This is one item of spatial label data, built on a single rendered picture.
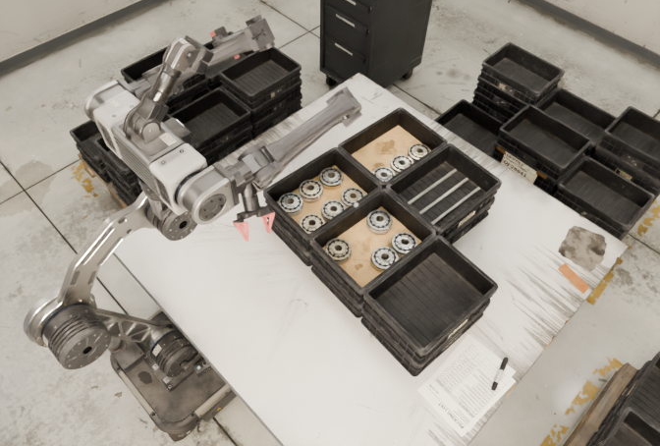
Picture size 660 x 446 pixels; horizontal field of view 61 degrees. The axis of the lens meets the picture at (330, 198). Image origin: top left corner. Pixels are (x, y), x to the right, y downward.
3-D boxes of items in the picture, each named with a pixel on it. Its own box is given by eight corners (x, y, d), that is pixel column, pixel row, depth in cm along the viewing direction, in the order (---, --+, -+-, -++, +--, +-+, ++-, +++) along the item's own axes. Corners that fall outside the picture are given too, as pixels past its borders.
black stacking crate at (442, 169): (433, 250, 222) (438, 233, 213) (381, 204, 236) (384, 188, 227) (496, 199, 239) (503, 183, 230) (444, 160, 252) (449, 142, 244)
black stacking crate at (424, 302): (418, 367, 192) (423, 355, 183) (359, 308, 205) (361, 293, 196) (491, 302, 208) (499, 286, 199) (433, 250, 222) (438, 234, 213)
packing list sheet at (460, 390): (467, 442, 187) (467, 441, 187) (413, 393, 197) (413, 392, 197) (521, 375, 202) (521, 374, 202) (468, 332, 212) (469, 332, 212)
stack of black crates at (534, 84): (541, 126, 364) (566, 71, 329) (516, 149, 351) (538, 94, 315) (491, 96, 381) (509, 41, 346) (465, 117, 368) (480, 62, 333)
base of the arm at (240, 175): (217, 191, 164) (211, 163, 155) (239, 176, 168) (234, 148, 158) (236, 207, 160) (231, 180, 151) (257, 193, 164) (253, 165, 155)
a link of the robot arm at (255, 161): (237, 161, 158) (248, 177, 158) (264, 143, 163) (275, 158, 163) (231, 172, 167) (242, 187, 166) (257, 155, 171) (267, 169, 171)
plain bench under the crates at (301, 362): (362, 576, 221) (379, 555, 167) (139, 313, 290) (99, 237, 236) (570, 319, 293) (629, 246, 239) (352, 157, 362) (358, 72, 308)
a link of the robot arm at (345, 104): (353, 75, 173) (372, 100, 173) (342, 91, 186) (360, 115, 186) (237, 155, 160) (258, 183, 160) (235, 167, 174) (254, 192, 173)
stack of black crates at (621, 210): (627, 234, 311) (656, 195, 285) (601, 265, 298) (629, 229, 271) (564, 194, 329) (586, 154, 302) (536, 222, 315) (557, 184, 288)
